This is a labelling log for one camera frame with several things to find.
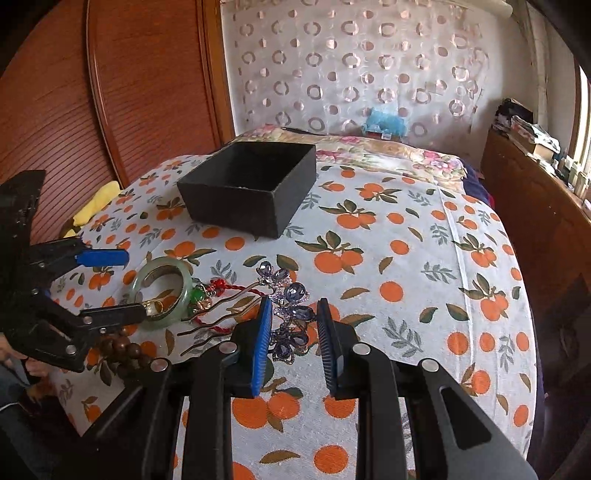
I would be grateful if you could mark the purple rhinestone flower hair comb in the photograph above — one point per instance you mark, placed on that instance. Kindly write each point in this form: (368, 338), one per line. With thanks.
(293, 293)

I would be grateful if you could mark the orange fruit print bed sheet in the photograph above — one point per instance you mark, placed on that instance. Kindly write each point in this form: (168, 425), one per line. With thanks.
(392, 258)

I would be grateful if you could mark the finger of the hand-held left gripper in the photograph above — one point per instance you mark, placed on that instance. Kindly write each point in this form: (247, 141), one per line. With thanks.
(104, 258)
(115, 314)

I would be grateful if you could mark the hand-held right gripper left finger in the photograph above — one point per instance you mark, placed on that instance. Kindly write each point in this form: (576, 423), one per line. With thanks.
(261, 346)

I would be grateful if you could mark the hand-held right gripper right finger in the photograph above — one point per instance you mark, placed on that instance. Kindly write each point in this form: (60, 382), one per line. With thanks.
(328, 350)

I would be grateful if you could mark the floral blanket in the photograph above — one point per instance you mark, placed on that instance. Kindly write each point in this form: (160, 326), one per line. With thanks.
(392, 152)

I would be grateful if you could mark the brown wooden cabinet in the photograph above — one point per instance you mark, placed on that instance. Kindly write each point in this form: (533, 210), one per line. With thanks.
(531, 207)

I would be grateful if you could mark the green jade bangle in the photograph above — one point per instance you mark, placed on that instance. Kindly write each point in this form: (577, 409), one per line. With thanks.
(161, 265)

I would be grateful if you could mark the row of small bottles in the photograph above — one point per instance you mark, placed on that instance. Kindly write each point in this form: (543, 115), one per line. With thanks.
(572, 177)

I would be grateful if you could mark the yellow plush toy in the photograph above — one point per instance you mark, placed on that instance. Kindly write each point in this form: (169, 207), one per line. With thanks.
(99, 198)

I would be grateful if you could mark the black cardboard box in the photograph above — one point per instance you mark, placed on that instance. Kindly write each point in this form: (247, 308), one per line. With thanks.
(258, 203)

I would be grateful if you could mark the pile of books and clothes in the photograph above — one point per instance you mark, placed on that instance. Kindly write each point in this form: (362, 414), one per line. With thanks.
(521, 124)

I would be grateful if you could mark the window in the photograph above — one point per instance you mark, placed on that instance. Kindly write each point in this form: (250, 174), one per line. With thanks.
(582, 120)

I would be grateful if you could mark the sheer circle pattern curtain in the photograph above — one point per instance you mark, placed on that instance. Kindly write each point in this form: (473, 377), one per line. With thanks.
(323, 69)

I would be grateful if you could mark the blue plastic bag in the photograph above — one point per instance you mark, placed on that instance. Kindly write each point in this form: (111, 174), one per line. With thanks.
(385, 122)

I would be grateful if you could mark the navy blue blanket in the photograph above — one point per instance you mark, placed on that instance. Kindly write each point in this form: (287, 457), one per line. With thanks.
(475, 184)

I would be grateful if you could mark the brown wooden wardrobe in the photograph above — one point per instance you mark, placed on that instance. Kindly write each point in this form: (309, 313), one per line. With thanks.
(138, 92)

